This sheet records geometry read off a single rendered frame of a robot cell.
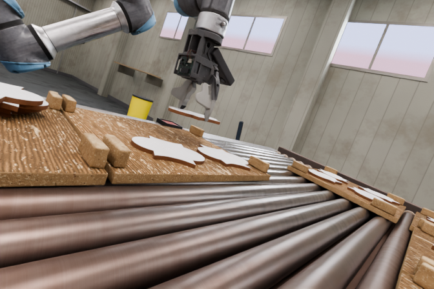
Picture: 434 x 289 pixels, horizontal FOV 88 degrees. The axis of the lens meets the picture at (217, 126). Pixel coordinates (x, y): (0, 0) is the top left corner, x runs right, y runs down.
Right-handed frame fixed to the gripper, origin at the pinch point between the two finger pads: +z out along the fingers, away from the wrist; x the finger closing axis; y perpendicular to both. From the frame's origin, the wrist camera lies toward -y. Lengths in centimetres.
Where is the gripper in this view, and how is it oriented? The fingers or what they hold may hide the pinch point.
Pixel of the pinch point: (194, 114)
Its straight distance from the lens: 59.8
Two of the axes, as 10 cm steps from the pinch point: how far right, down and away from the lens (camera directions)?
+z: -2.8, 9.6, 1.0
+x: 6.9, 2.7, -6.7
